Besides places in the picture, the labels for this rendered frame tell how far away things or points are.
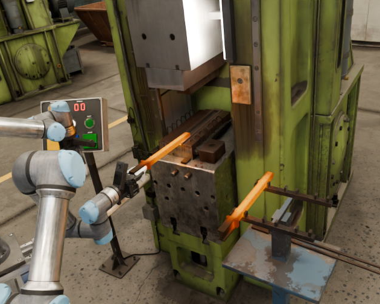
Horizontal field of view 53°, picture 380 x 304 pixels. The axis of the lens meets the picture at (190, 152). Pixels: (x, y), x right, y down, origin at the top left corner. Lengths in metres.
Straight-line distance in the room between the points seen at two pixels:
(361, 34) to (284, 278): 5.80
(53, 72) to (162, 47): 5.03
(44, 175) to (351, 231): 2.16
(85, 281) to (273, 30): 1.92
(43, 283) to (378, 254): 2.09
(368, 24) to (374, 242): 4.69
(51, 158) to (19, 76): 5.29
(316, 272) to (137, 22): 1.26
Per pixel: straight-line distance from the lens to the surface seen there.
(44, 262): 1.17
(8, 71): 6.40
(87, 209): 1.43
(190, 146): 1.81
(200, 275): 2.30
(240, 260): 1.63
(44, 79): 6.59
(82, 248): 2.93
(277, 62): 1.62
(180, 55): 1.64
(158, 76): 1.75
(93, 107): 2.02
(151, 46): 1.72
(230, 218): 1.38
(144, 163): 1.64
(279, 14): 1.57
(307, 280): 1.57
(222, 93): 2.18
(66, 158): 1.18
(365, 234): 2.84
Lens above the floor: 1.84
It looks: 29 degrees down
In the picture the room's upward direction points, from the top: 8 degrees counter-clockwise
